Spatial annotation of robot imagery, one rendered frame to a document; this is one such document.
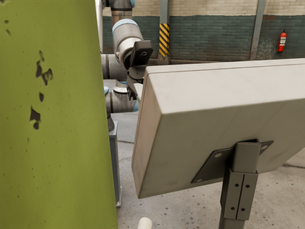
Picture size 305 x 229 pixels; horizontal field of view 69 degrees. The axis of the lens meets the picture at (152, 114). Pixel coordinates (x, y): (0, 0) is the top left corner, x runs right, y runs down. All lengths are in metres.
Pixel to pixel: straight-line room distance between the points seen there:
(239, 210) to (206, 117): 0.22
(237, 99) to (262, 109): 0.04
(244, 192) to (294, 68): 0.21
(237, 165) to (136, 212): 1.41
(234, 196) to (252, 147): 0.10
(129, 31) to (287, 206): 1.72
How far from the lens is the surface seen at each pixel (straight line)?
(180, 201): 1.84
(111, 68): 0.81
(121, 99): 1.40
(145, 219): 0.83
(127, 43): 0.68
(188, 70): 0.30
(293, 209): 2.04
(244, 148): 0.38
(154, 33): 7.47
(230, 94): 0.29
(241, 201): 0.44
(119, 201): 1.80
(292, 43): 7.47
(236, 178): 0.40
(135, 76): 0.59
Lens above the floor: 1.25
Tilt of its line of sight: 22 degrees down
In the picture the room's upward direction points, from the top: straight up
